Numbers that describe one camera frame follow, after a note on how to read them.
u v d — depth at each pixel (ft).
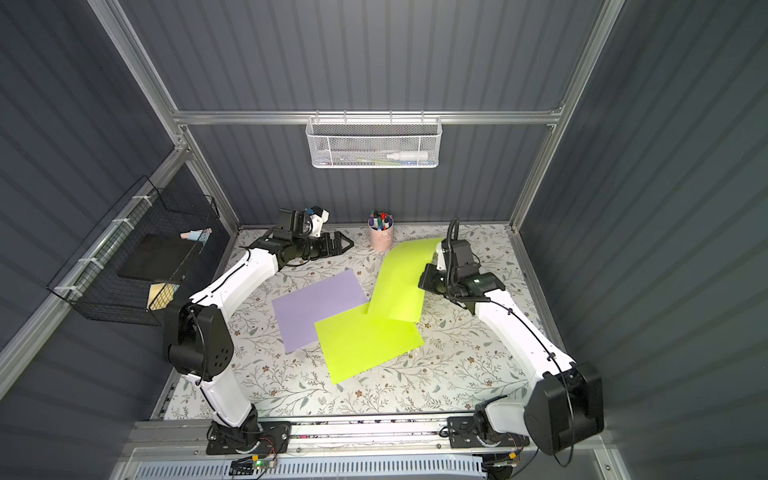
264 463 2.29
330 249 2.58
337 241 2.59
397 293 2.98
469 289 1.86
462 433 2.41
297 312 3.22
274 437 2.41
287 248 2.18
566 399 1.30
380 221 3.45
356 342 2.97
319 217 2.67
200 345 1.56
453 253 2.02
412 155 2.99
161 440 2.47
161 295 2.00
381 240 3.56
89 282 2.03
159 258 2.44
